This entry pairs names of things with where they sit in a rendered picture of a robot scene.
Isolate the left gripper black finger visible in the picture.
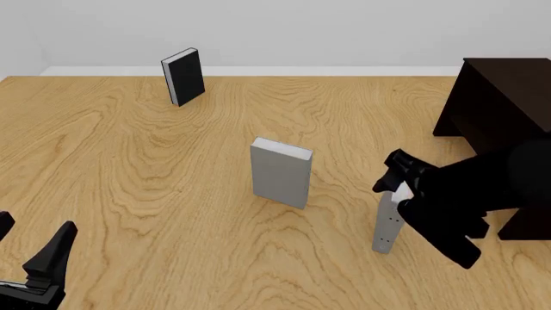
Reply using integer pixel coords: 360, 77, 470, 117
22, 220, 79, 289
0, 210, 16, 242

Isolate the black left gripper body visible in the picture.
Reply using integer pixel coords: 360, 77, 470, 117
0, 279, 66, 310

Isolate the dark brown wooden cabinet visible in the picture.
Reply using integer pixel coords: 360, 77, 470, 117
431, 57, 551, 242

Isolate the black hardcover book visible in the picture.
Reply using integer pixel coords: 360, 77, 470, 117
160, 46, 207, 109

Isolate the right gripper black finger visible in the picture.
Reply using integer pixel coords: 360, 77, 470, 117
397, 199, 482, 270
371, 147, 436, 194

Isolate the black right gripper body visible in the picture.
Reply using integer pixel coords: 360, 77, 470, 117
406, 166, 491, 240

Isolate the thin grey book with dots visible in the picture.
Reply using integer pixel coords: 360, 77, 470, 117
371, 181, 415, 256

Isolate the wide grey hardcover book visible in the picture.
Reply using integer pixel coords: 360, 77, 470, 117
250, 135, 314, 211

